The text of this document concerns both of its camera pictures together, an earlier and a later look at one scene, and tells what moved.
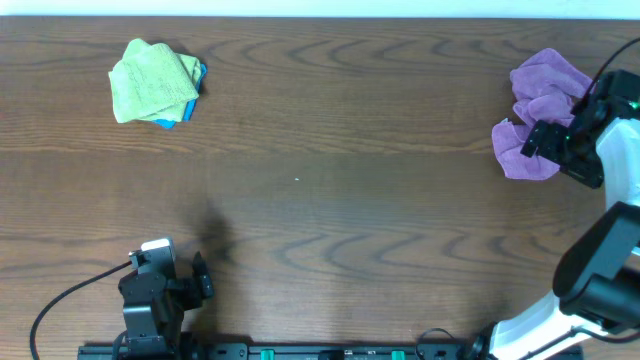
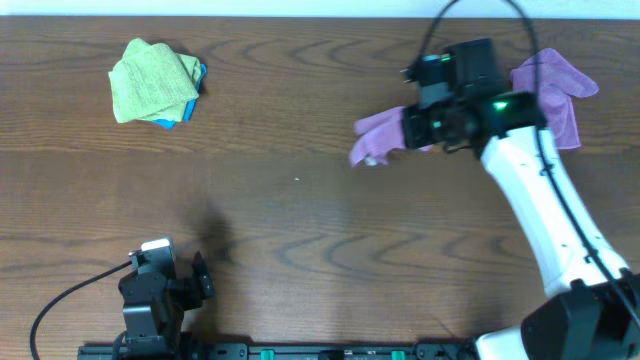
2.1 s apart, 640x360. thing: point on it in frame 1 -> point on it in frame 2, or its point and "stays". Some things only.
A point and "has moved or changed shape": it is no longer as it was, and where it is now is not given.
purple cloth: [508, 140] has moved or changed shape
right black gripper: [589, 173] -> [413, 136]
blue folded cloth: [168, 124] stays
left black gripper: [197, 287] stays
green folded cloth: [151, 82] stays
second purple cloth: [546, 87] stays
